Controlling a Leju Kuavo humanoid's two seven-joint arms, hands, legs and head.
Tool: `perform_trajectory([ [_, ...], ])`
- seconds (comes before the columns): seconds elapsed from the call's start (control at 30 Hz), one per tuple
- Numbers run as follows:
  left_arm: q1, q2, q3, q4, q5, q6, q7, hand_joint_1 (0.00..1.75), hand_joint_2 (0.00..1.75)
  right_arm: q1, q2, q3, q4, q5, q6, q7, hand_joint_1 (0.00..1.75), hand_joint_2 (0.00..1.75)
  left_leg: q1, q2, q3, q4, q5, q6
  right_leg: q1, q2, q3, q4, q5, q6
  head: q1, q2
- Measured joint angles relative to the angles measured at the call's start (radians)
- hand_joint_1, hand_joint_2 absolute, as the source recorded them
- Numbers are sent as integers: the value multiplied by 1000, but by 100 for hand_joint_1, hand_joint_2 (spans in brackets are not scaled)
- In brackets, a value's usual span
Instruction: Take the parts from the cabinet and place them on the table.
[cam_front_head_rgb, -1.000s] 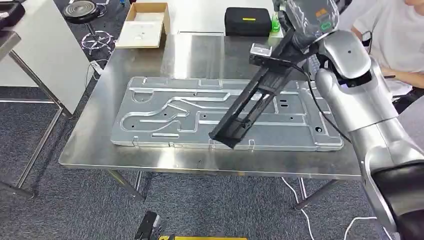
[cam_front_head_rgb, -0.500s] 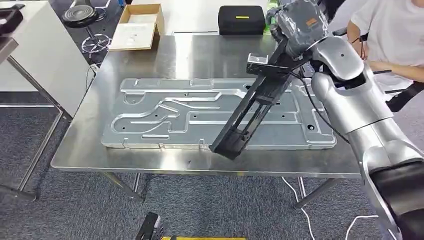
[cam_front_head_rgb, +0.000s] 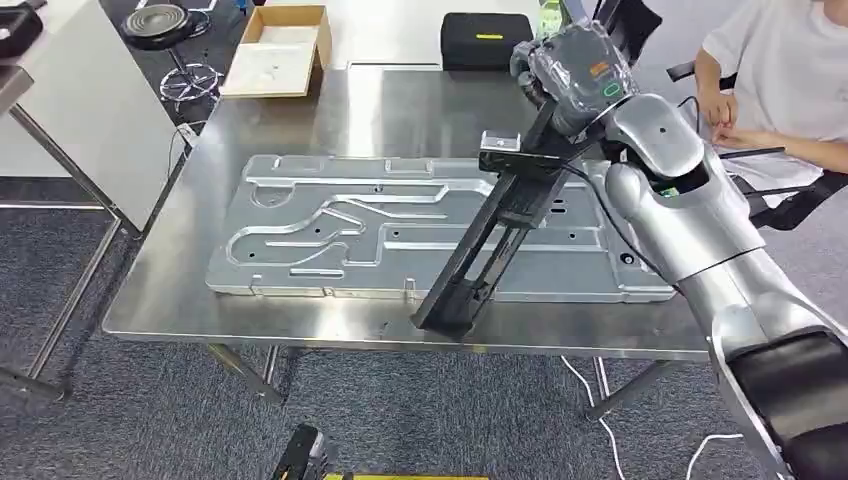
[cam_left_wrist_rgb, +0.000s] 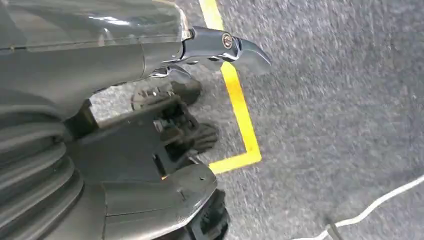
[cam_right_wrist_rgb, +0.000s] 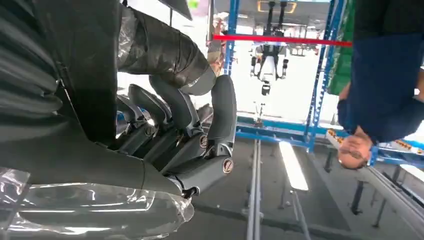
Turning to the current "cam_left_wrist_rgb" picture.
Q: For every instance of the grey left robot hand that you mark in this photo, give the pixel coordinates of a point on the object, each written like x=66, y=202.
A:
x=82, y=49

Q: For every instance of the ribbed grey left robot arm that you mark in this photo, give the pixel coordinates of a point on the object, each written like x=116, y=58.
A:
x=30, y=172

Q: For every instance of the black robot leg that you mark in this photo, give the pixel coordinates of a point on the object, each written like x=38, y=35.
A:
x=132, y=145

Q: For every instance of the black robot foot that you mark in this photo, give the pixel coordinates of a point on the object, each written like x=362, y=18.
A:
x=185, y=92

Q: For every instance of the yellow floor tape square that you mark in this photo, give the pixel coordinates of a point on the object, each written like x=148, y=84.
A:
x=238, y=106

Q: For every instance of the dark grey carpet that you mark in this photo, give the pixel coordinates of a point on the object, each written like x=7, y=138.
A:
x=331, y=99

